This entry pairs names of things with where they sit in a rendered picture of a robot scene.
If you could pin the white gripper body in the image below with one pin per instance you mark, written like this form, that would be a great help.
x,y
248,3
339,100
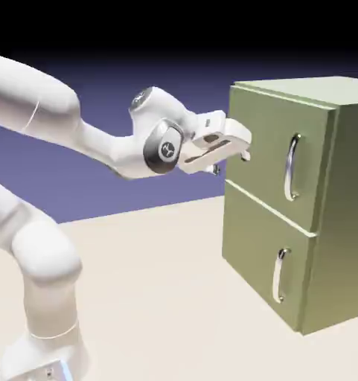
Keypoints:
x,y
223,143

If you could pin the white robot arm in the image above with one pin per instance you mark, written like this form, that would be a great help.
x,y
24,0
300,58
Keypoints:
x,y
47,101

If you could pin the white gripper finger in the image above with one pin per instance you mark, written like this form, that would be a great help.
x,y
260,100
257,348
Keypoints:
x,y
215,169
246,155

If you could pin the green cabinet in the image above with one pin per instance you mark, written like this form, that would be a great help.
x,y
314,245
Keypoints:
x,y
339,208

